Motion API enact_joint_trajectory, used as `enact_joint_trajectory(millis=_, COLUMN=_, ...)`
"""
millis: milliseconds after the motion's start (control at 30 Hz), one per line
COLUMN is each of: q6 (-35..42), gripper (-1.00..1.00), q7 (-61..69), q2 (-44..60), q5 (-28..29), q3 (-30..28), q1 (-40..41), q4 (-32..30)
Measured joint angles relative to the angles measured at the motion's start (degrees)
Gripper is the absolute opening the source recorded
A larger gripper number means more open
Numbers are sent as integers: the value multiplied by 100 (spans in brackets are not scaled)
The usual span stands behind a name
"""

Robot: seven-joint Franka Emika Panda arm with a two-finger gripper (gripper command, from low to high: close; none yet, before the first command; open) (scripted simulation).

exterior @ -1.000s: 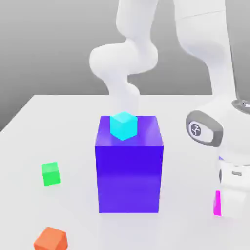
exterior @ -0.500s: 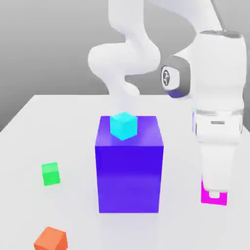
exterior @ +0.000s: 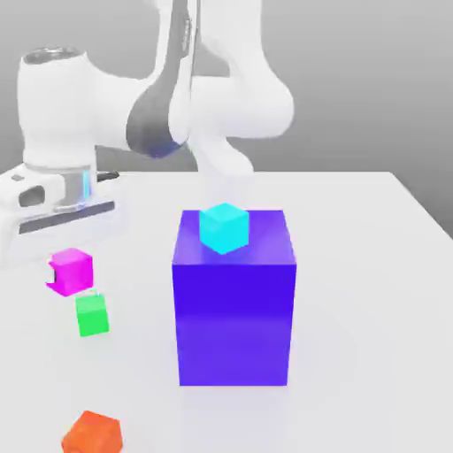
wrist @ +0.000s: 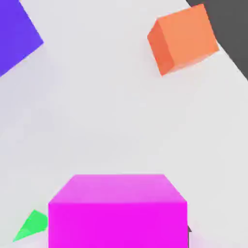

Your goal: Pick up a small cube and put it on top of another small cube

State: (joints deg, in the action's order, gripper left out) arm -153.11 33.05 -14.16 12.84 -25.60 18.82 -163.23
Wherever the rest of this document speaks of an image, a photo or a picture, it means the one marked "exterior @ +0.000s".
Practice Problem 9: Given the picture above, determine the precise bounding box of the small green cube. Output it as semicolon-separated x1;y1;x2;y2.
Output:
74;291;111;338

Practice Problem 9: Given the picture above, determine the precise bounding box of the small cyan cube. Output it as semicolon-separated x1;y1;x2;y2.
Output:
198;202;250;256

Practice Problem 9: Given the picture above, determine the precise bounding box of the small orange cube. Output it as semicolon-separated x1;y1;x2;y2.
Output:
60;410;124;453

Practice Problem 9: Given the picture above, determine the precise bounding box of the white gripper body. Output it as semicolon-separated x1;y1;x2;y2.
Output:
0;200;130;271

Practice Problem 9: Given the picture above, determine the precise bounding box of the large blue box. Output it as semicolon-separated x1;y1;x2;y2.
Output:
172;209;298;388

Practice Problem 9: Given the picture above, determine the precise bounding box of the small magenta cube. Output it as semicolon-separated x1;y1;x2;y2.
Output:
44;247;95;297

